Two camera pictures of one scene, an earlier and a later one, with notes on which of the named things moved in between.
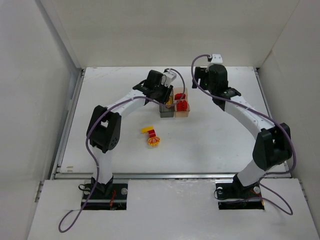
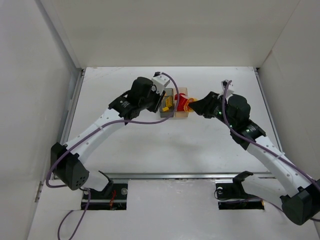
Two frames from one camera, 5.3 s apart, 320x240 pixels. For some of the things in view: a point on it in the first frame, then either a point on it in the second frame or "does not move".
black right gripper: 198,78 -> 210,106
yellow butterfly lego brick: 154,141 -> 186,108
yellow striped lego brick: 170,102 does not move
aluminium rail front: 166,176 does not move
